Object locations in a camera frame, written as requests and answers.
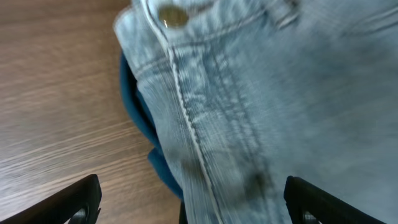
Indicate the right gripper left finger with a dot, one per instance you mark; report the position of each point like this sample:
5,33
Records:
79,203

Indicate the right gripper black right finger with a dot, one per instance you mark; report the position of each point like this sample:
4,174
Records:
307,204

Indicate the light blue denim shorts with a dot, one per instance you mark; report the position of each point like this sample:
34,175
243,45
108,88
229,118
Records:
244,94

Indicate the dark blue garment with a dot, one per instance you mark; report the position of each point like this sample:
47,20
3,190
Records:
140,115

